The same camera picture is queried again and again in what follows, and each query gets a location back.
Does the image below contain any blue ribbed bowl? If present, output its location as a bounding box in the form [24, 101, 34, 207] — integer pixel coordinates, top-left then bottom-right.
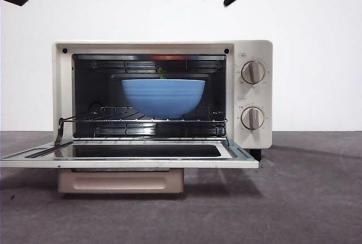
[121, 79, 206, 119]

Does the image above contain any cream Toshiba toaster oven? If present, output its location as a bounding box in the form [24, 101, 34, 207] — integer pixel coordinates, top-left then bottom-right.
[53, 39, 274, 162]

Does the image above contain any beige oven knob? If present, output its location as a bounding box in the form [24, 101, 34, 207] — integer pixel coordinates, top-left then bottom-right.
[240, 60, 266, 84]
[241, 106, 265, 131]

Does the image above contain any glass oven door beige handle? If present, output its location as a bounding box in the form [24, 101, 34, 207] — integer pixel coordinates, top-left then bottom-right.
[0, 139, 260, 194]

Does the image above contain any metal wire oven rack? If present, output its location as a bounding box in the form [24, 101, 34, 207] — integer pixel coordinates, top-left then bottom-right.
[58, 105, 229, 123]

